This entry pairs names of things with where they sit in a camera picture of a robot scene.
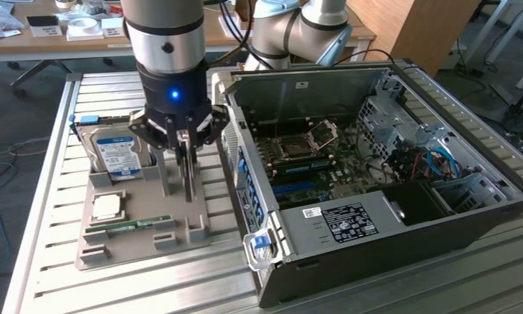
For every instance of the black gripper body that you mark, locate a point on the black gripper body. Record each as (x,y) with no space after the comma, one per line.
(174,85)

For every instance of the graphics card with black cooler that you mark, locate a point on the graphics card with black cooler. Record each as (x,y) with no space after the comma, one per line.
(189,183)

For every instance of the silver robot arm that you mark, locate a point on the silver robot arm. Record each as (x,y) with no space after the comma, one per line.
(165,32)

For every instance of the hard disk in blue caddy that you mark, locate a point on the hard disk in blue caddy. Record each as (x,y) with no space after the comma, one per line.
(113,153)

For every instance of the CPU socket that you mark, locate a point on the CPU socket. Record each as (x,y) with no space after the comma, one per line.
(294,148)

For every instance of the white paper stack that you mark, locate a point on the white paper stack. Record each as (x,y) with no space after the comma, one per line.
(222,27)

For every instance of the metal socket cover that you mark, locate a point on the metal socket cover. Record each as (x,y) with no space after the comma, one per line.
(310,134)

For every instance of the plain white box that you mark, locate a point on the plain white box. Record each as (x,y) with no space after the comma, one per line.
(110,27)

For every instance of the RAM stick with blue label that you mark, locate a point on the RAM stick with blue label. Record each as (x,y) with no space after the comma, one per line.
(301,167)

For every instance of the grey parts rack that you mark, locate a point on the grey parts rack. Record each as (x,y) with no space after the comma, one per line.
(143,209)

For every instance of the flat white box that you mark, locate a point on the flat white box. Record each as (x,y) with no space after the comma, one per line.
(84,35)

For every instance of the silver CPU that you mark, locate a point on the silver CPU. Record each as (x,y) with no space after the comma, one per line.
(105,207)

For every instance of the blue expansion slot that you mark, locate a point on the blue expansion slot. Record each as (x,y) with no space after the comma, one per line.
(294,188)

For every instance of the orange small parts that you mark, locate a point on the orange small parts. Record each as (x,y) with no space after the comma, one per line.
(114,10)

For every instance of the brown cardboard box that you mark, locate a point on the brown cardboard box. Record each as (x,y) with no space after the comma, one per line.
(243,6)

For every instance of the green RAM stick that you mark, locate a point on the green RAM stick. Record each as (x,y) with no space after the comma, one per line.
(130,225)

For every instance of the white tape roll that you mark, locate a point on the white tape roll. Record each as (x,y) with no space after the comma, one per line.
(76,23)

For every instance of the wooden desk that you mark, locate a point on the wooden desk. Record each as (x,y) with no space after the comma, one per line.
(48,44)

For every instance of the green motherboard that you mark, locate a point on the green motherboard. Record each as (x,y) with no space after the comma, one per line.
(349,167)

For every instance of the white box with black top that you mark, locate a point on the white box with black top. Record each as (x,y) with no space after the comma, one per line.
(42,23)

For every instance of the beige tape roll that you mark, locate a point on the beige tape roll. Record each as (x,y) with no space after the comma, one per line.
(60,4)

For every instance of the blue case latch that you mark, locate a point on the blue case latch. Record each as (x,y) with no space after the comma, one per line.
(261,242)

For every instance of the perforated metal drive cage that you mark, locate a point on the perforated metal drive cage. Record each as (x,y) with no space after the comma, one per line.
(384,131)

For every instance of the grey power supply unit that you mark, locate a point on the grey power supply unit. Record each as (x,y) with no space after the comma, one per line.
(305,235)

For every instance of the clear plastic bag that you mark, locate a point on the clear plastic bag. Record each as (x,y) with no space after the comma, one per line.
(0,19)

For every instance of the wooden cabinet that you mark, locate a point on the wooden cabinet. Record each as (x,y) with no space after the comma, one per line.
(418,32)

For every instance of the open black PC case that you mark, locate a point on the open black PC case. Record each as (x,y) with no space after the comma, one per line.
(374,261)

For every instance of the silver disk bay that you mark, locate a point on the silver disk bay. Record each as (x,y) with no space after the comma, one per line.
(475,189)

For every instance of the white desk frame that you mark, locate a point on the white desk frame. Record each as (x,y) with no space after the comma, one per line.
(495,16)

